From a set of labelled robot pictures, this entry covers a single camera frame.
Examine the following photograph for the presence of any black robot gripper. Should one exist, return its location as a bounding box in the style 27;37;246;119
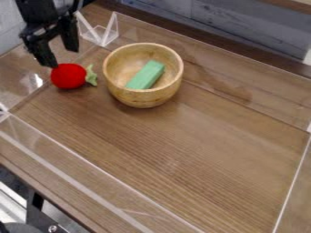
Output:
15;0;80;68

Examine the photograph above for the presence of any red plush strawberry toy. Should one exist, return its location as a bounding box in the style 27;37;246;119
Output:
50;64;98;89

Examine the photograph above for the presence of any wooden bowl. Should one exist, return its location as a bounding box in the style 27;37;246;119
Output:
103;43;185;108

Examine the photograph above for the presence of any green rectangular block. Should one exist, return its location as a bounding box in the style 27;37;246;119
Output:
126;60;166;89

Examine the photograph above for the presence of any clear acrylic corner bracket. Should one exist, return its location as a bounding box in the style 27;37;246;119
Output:
75;12;119;47

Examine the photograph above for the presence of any clear acrylic tray wall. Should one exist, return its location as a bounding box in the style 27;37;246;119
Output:
0;110;205;233

